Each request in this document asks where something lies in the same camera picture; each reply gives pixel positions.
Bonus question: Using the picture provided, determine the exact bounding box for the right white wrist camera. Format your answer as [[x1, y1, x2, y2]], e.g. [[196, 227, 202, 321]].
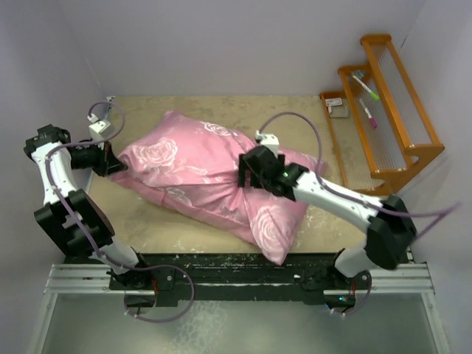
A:
[[255, 131, 280, 157]]

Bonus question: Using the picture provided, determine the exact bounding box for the aluminium frame rail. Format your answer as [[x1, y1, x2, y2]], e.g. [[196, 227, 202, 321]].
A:
[[44, 264, 434, 295]]

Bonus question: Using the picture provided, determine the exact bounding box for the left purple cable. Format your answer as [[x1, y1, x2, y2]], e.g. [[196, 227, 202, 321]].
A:
[[51, 101, 195, 324]]

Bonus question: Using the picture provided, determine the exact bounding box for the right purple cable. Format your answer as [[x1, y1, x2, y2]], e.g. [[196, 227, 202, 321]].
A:
[[257, 111, 462, 316]]

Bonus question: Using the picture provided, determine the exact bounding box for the magenta-capped white marker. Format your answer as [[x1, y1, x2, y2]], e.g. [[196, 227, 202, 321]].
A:
[[358, 98, 378, 129]]

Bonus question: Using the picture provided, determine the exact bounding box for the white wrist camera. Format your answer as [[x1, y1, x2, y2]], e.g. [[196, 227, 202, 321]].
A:
[[87, 114, 114, 141], [255, 131, 280, 157]]

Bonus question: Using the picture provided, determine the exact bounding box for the orange wooden stepped rack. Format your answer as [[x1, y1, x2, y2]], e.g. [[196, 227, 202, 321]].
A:
[[319, 34, 445, 195]]

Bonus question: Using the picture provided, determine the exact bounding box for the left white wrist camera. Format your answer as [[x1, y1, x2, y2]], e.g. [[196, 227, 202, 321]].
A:
[[87, 114, 114, 141]]

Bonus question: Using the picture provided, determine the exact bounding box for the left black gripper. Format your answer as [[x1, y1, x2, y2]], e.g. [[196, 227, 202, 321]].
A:
[[70, 136, 128, 177]]

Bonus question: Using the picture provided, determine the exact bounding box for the green-capped white marker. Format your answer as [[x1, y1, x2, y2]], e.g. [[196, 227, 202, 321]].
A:
[[351, 74, 380, 101]]

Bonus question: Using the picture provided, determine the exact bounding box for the white red label card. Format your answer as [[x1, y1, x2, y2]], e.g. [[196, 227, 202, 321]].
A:
[[325, 97, 343, 112]]

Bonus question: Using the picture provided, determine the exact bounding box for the purple cable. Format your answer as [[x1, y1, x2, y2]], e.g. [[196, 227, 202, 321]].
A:
[[257, 111, 462, 316], [51, 101, 195, 324]]

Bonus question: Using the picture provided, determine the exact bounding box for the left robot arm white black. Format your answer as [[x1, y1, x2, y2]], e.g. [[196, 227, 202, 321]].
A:
[[24, 125, 152, 289]]

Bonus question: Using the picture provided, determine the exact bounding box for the pink rose-patterned pillowcase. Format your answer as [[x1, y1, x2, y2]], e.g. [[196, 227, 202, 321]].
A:
[[110, 111, 308, 265]]

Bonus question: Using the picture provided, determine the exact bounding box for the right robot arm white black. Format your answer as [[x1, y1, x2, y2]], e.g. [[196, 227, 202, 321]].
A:
[[238, 145, 417, 288]]

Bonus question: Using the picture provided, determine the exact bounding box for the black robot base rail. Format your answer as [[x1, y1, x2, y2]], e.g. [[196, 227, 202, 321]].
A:
[[64, 252, 409, 307]]

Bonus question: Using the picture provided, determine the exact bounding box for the grey flat tray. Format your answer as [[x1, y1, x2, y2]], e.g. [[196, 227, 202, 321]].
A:
[[328, 106, 350, 119]]

